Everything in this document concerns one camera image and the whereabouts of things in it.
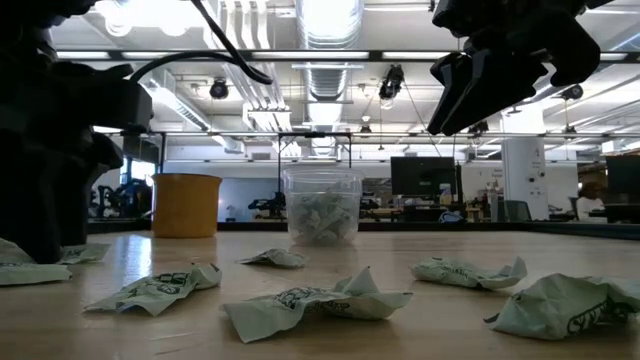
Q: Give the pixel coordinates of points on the person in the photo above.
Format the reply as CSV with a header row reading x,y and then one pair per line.
x,y
590,205

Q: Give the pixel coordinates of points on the black computer monitor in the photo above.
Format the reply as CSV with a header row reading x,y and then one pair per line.
x,y
422,175
622,180

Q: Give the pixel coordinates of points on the grey office chair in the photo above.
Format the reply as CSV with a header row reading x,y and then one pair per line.
x,y
517,211

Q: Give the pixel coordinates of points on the black rig frame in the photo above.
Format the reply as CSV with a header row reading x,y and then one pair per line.
x,y
162,150

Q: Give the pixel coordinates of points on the clear plastic cup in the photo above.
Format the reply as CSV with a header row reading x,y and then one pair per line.
x,y
322,175

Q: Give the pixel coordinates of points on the white pillar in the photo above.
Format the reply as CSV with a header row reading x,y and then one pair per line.
x,y
525,170

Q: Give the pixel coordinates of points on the black hanging camera mount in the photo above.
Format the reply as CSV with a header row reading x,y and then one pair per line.
x,y
392,80

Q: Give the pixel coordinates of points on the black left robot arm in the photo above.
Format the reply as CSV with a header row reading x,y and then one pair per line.
x,y
30,20

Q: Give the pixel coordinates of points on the amber plastic cup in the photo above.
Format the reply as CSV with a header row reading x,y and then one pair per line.
x,y
185,210

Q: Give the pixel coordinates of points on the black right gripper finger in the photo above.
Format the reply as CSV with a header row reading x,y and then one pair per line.
x,y
495,80
452,75

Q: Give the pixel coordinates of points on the black round camera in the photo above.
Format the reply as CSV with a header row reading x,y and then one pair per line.
x,y
218,90
478,129
572,93

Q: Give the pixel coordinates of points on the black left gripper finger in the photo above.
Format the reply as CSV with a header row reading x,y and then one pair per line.
x,y
35,210
77,200

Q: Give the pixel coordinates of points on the blue bag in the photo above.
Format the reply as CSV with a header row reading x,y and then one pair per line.
x,y
451,217

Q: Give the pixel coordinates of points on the silver ventilation duct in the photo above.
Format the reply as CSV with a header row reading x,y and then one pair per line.
x,y
327,30

